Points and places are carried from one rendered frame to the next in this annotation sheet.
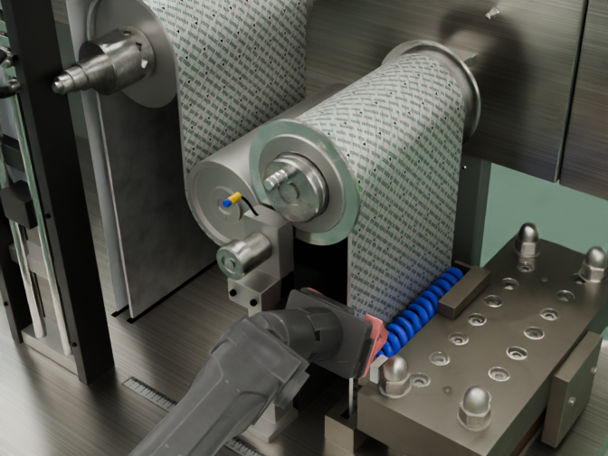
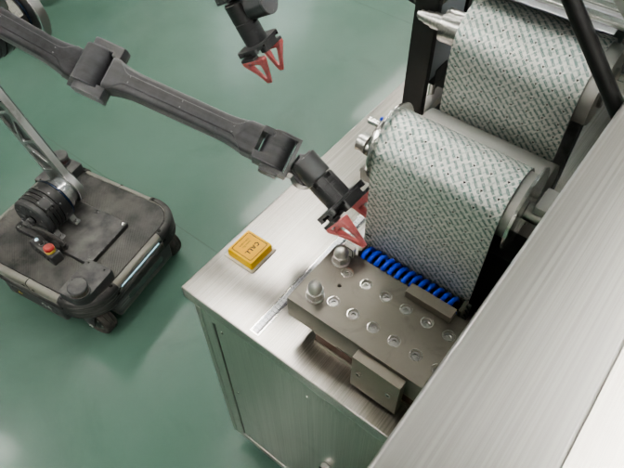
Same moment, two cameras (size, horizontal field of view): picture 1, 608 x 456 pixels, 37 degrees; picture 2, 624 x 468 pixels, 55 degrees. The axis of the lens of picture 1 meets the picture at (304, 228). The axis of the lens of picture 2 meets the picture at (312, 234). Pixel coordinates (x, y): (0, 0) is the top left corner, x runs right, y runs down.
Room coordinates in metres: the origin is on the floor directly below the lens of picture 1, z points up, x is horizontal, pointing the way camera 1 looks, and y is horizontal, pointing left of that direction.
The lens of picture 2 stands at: (0.71, -0.77, 1.97)
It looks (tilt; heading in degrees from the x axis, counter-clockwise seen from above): 52 degrees down; 91
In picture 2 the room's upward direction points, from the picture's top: 1 degrees counter-clockwise
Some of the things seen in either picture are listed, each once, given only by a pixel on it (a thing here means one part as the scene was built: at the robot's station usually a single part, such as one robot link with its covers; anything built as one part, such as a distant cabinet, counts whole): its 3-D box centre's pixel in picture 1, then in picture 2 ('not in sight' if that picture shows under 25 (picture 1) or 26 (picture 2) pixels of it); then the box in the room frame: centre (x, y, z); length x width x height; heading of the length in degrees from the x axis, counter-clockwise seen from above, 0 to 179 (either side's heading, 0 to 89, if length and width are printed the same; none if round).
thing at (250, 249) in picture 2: not in sight; (250, 249); (0.56, 0.02, 0.91); 0.07 x 0.07 x 0.02; 52
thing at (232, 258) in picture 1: (235, 260); (364, 142); (0.80, 0.07, 1.18); 0.04 x 0.02 x 0.04; 52
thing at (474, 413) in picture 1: (475, 403); (315, 289); (0.71, -0.18, 1.05); 0.04 x 0.04 x 0.04
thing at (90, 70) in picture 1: (76, 78); (431, 19); (0.93, 0.25, 1.34); 0.06 x 0.03 x 0.03; 142
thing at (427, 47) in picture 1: (427, 97); (525, 209); (1.04, -0.16, 1.25); 0.15 x 0.01 x 0.15; 52
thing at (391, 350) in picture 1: (419, 315); (409, 279); (0.89, -0.14, 1.03); 0.21 x 0.04 x 0.03; 142
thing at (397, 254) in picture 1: (404, 254); (420, 243); (0.90, -0.12, 1.11); 0.23 x 0.01 x 0.18; 142
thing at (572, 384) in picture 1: (574, 389); (375, 383); (0.82, -0.32, 0.97); 0.10 x 0.03 x 0.11; 142
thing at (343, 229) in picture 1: (302, 183); (390, 141); (0.84, 0.00, 1.25); 0.15 x 0.01 x 0.15; 52
